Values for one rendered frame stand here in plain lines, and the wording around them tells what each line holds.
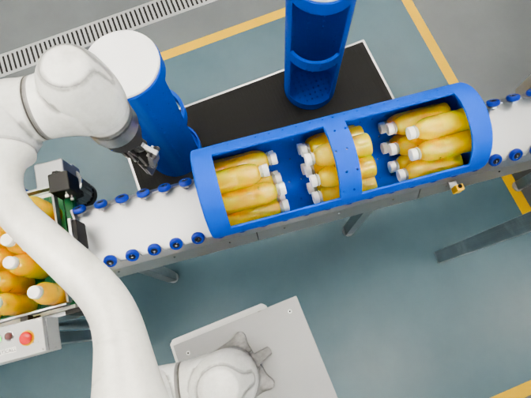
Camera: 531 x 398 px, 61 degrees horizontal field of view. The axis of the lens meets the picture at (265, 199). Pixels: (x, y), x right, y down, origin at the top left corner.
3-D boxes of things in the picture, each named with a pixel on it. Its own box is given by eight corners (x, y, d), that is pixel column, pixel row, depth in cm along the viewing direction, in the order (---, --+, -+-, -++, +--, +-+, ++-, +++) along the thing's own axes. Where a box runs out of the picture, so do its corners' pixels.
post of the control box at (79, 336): (135, 334, 236) (35, 345, 140) (128, 336, 236) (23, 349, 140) (134, 327, 237) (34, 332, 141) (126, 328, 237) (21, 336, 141)
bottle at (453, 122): (476, 107, 134) (416, 123, 133) (477, 130, 136) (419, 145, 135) (463, 104, 140) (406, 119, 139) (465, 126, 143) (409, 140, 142)
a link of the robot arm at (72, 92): (128, 78, 78) (54, 96, 78) (92, 21, 63) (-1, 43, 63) (138, 134, 75) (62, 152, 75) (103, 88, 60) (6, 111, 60)
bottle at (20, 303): (36, 316, 152) (3, 316, 134) (16, 315, 152) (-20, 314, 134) (40, 294, 154) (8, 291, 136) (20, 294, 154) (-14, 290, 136)
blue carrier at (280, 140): (468, 182, 153) (506, 144, 126) (219, 248, 150) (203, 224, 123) (437, 111, 162) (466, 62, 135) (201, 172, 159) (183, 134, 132)
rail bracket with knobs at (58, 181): (83, 200, 162) (70, 193, 152) (63, 206, 162) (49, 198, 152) (79, 175, 164) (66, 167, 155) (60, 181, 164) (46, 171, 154)
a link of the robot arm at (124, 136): (92, 82, 78) (106, 98, 84) (67, 127, 76) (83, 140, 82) (139, 99, 77) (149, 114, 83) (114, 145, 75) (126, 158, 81)
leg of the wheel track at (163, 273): (179, 281, 243) (146, 268, 182) (169, 283, 243) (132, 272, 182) (177, 271, 244) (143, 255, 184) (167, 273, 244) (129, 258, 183)
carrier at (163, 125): (189, 184, 241) (210, 138, 247) (140, 111, 156) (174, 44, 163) (141, 166, 244) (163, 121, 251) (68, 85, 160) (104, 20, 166)
